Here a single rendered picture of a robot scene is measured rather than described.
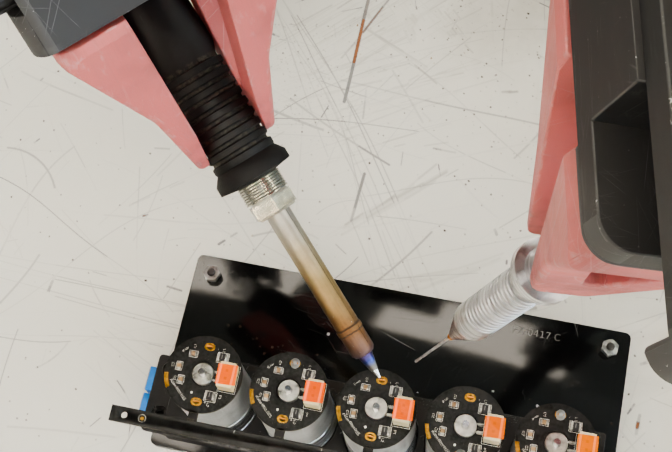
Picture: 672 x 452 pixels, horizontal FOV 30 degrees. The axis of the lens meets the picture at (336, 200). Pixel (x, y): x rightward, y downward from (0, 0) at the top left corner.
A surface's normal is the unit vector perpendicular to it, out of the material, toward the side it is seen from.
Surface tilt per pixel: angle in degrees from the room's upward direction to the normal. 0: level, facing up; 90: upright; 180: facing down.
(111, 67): 82
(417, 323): 0
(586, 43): 69
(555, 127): 86
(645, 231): 21
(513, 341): 0
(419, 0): 0
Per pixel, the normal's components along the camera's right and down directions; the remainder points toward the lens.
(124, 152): -0.07, -0.36
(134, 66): 0.53, 0.71
